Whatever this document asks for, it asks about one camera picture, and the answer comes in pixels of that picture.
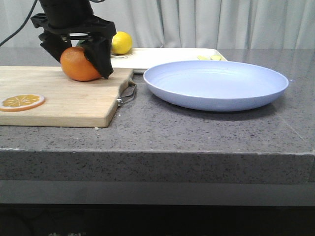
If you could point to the metal cutting board handle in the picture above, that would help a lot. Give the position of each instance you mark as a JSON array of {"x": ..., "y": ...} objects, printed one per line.
[{"x": 128, "y": 94}]

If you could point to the green lime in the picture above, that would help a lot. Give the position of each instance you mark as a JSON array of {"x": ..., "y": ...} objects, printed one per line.
[{"x": 79, "y": 42}]

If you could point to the yellow lemon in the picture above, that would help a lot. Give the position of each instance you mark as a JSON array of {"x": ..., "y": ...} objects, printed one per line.
[{"x": 121, "y": 43}]

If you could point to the wooden cutting board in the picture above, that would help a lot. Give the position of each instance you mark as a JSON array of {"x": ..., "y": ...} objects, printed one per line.
[{"x": 68, "y": 103}]

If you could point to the orange fruit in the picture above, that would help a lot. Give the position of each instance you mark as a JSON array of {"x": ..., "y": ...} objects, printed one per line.
[{"x": 76, "y": 66}]

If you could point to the cream white tray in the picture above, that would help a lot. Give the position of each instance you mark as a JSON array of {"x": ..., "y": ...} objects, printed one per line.
[{"x": 141, "y": 59}]

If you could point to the orange slice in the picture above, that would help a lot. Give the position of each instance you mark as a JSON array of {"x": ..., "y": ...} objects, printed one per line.
[{"x": 21, "y": 102}]

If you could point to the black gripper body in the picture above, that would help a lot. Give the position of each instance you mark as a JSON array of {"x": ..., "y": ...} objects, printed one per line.
[{"x": 73, "y": 19}]

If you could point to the light blue plate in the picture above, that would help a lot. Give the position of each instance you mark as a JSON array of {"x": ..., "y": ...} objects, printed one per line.
[{"x": 219, "y": 86}]

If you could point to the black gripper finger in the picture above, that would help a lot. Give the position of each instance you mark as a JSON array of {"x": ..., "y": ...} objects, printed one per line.
[
  {"x": 97, "y": 50},
  {"x": 53, "y": 44}
]

